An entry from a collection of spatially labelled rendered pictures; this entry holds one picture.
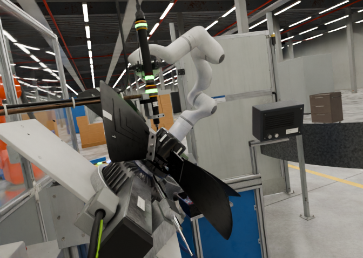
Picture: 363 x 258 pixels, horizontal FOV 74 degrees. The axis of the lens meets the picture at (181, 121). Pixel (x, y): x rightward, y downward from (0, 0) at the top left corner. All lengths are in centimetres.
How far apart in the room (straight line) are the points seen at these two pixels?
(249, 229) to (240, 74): 186
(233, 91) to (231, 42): 56
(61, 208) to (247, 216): 105
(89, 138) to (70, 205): 938
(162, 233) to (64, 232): 37
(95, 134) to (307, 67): 869
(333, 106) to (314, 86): 339
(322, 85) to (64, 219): 1082
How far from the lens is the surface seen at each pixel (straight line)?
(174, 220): 62
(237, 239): 162
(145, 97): 91
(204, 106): 163
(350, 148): 251
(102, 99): 61
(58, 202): 87
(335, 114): 768
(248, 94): 298
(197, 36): 132
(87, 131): 1019
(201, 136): 283
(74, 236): 90
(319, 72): 1112
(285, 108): 145
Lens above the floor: 136
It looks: 6 degrees down
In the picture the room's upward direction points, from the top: 8 degrees counter-clockwise
